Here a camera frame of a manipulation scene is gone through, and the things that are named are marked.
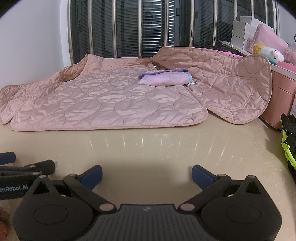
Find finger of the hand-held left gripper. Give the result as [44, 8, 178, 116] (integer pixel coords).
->
[0, 160, 56, 179]
[0, 152, 16, 164]

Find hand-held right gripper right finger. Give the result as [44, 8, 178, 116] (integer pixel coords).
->
[180, 164, 266, 214]

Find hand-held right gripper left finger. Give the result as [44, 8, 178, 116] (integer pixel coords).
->
[30, 164, 116, 214]

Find pink blue purple vest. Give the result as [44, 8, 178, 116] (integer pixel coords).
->
[138, 69, 193, 87]

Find pink quilted jacket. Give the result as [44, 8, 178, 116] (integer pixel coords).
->
[0, 46, 273, 132]

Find black and yellow gloves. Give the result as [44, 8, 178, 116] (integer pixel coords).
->
[280, 113, 296, 183]

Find pink flat book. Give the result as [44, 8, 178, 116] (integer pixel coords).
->
[201, 46, 244, 56]

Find clear plastic packet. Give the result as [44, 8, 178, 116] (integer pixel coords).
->
[220, 40, 246, 54]

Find white yellow plush toy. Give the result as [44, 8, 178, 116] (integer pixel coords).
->
[253, 44, 285, 65]

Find stack of white boxes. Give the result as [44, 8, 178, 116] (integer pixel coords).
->
[231, 16, 269, 50]

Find pink pouch bag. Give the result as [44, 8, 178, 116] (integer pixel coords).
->
[247, 24, 289, 56]

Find steel window railing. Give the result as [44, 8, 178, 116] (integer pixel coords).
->
[67, 0, 280, 58]

